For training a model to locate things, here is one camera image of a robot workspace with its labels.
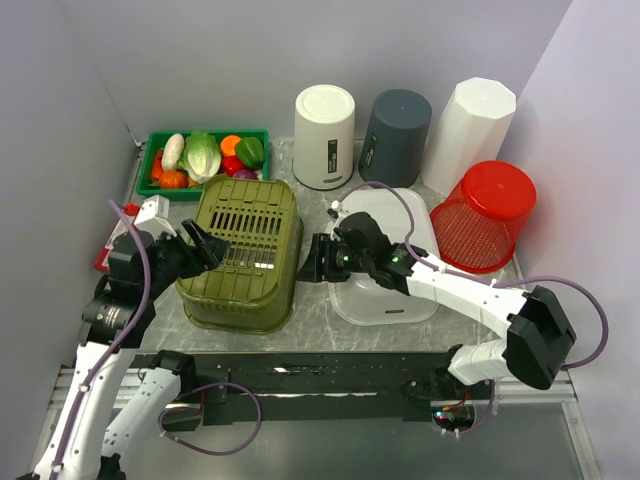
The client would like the red mesh basket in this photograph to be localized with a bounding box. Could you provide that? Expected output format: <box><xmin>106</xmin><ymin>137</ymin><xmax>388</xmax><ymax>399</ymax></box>
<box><xmin>431</xmin><ymin>160</ymin><xmax>537</xmax><ymax>274</ymax></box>

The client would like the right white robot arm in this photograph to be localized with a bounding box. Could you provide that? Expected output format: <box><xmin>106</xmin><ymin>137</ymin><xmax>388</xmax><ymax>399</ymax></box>
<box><xmin>297</xmin><ymin>212</ymin><xmax>576</xmax><ymax>399</ymax></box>

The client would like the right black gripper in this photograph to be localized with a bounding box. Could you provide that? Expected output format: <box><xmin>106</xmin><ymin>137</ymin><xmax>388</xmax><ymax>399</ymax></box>
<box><xmin>295</xmin><ymin>233</ymin><xmax>373</xmax><ymax>284</ymax></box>

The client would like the olive green rectangular basket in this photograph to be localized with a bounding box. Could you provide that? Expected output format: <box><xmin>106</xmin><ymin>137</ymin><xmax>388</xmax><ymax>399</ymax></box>
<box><xmin>175</xmin><ymin>175</ymin><xmax>304</xmax><ymax>334</ymax></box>

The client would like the red toy chili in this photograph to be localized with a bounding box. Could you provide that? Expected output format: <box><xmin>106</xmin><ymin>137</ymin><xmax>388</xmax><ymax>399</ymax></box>
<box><xmin>150</xmin><ymin>148</ymin><xmax>164</xmax><ymax>184</ymax></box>

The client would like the red toy tomato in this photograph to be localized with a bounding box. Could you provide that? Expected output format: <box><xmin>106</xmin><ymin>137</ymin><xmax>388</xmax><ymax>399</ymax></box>
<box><xmin>221</xmin><ymin>155</ymin><xmax>246</xmax><ymax>178</ymax></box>

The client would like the large white faceted container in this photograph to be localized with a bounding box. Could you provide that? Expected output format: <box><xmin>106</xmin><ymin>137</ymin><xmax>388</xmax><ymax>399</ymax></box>
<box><xmin>420</xmin><ymin>77</ymin><xmax>516</xmax><ymax>195</ymax></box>

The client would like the white perforated rectangular basket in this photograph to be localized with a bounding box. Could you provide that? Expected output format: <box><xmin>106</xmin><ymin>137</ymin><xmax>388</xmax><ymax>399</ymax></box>
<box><xmin>328</xmin><ymin>188</ymin><xmax>439</xmax><ymax>326</ymax></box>

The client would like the white toy radish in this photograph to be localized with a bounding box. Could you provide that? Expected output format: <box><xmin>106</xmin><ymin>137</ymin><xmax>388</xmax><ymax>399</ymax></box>
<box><xmin>161</xmin><ymin>133</ymin><xmax>185</xmax><ymax>171</ymax></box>

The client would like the dark grey round bucket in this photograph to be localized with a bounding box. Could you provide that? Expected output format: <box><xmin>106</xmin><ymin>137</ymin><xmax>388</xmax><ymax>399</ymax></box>
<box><xmin>358</xmin><ymin>89</ymin><xmax>432</xmax><ymax>188</ymax></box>

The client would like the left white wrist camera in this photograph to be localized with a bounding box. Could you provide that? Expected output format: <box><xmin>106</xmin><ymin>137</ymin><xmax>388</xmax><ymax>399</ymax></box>
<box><xmin>134</xmin><ymin>195</ymin><xmax>177</xmax><ymax>238</ymax></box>

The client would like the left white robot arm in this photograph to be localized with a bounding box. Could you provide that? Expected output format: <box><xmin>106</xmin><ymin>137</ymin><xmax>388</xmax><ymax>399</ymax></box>
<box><xmin>26</xmin><ymin>220</ymin><xmax>230</xmax><ymax>479</ymax></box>

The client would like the green plastic tray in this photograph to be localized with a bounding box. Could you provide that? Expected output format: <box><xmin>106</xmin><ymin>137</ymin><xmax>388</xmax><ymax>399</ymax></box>
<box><xmin>135</xmin><ymin>129</ymin><xmax>270</xmax><ymax>201</ymax></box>

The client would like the toy napa cabbage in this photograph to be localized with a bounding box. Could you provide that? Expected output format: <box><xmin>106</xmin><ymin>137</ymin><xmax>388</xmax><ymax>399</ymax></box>
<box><xmin>179</xmin><ymin>131</ymin><xmax>222</xmax><ymax>184</ymax></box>

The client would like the orange toy pumpkin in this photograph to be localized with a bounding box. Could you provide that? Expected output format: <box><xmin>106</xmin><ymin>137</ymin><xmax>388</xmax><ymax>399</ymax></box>
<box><xmin>158</xmin><ymin>171</ymin><xmax>189</xmax><ymax>190</ymax></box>

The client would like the red rectangular box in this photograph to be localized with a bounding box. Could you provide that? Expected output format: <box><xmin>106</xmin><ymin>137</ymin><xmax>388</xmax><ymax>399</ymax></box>
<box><xmin>94</xmin><ymin>202</ymin><xmax>141</xmax><ymax>273</ymax></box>

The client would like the white round bucket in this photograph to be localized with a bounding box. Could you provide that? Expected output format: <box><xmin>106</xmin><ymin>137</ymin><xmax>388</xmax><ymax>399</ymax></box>
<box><xmin>292</xmin><ymin>84</ymin><xmax>355</xmax><ymax>190</ymax></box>

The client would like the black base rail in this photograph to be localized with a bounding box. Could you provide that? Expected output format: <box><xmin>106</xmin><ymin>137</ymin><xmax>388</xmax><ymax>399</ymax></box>
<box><xmin>59</xmin><ymin>350</ymin><xmax>576</xmax><ymax>434</ymax></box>

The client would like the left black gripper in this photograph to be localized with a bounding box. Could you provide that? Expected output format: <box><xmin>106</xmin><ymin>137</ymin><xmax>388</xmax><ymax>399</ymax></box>
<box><xmin>143</xmin><ymin>217</ymin><xmax>230</xmax><ymax>297</ymax></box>

